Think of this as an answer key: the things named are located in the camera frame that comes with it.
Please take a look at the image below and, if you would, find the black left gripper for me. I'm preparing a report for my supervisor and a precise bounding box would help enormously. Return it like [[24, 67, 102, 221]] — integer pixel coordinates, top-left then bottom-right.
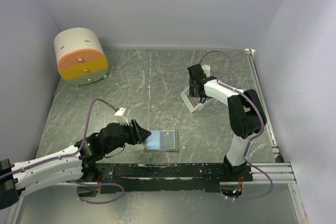
[[104, 118, 152, 153]]

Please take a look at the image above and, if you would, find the blue silver card holder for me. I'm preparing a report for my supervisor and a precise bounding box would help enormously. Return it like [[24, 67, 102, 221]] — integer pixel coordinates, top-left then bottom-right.
[[144, 130, 179, 152]]

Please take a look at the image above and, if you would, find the white card tray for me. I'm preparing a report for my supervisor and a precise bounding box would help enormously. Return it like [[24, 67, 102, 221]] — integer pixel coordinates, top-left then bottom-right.
[[180, 87, 218, 113]]

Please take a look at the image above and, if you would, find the black credit card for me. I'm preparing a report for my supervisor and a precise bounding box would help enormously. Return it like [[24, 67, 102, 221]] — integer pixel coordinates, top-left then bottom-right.
[[162, 130, 176, 150]]

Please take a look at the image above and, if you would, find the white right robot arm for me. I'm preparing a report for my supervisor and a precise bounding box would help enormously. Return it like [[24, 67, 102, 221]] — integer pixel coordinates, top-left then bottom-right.
[[187, 63, 267, 181]]

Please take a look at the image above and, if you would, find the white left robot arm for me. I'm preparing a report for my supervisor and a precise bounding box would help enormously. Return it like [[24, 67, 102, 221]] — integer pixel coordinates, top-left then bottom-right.
[[1, 120, 152, 209]]

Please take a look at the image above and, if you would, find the round drawer cabinet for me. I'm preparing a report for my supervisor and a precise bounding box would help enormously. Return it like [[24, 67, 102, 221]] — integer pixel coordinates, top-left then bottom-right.
[[54, 27, 109, 86]]

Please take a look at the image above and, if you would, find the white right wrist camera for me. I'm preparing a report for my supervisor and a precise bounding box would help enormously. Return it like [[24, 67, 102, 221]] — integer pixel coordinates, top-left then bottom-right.
[[201, 65, 211, 78]]

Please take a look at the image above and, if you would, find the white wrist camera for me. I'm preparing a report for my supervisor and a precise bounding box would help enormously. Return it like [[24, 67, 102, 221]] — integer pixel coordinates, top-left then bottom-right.
[[114, 106, 131, 126], [201, 65, 211, 78]]

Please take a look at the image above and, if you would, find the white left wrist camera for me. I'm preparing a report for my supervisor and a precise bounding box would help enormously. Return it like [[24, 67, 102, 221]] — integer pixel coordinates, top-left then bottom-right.
[[114, 106, 131, 126]]

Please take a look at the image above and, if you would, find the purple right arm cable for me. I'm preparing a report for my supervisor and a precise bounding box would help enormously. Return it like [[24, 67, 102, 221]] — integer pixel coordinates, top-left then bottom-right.
[[201, 50, 265, 162]]

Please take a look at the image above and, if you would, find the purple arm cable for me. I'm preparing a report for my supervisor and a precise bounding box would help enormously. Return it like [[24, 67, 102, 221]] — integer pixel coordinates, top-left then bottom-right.
[[201, 50, 265, 162], [0, 98, 119, 180]]

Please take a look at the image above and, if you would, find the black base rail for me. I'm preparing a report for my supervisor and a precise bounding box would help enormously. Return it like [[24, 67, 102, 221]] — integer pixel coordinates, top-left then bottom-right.
[[65, 162, 254, 196]]

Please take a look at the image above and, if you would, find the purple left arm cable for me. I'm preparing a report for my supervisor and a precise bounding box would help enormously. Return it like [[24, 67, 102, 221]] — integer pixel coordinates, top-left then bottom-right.
[[0, 98, 119, 180]]

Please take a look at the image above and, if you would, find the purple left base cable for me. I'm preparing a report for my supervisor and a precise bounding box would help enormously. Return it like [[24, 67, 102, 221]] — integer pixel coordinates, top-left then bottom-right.
[[69, 178, 127, 205]]

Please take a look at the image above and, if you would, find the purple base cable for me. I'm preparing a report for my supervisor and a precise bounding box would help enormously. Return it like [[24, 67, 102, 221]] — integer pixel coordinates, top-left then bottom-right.
[[69, 178, 127, 205], [225, 162, 275, 202]]

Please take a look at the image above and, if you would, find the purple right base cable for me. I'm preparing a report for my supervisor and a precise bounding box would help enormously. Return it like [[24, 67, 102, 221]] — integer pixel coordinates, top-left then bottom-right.
[[225, 162, 275, 202]]

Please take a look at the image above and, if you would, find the aluminium frame rail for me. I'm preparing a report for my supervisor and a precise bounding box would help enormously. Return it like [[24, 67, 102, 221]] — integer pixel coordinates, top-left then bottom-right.
[[244, 48, 297, 184]]

